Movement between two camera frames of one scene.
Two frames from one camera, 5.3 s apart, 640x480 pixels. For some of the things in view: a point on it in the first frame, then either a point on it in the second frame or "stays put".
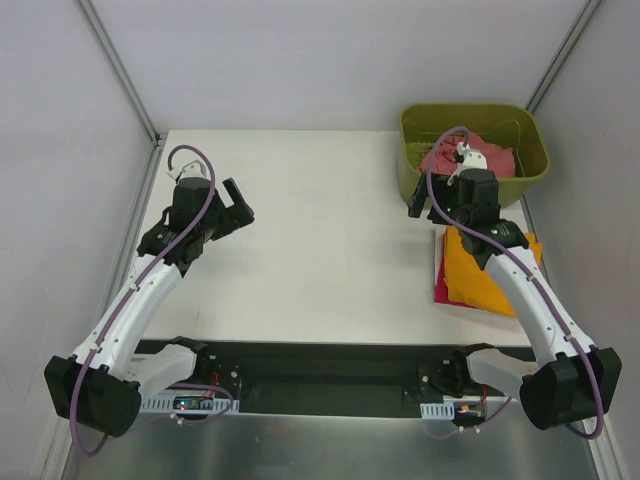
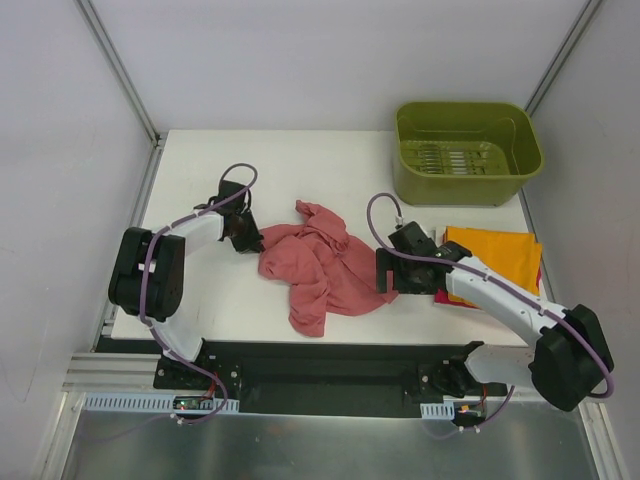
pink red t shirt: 500,160 to 326,268
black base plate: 341,378 stays put
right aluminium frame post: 562,57 stays put
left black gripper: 232,212 to 247,232
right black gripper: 433,201 to 383,270
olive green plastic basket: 509,126 stays put
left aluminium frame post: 114,64 stays put
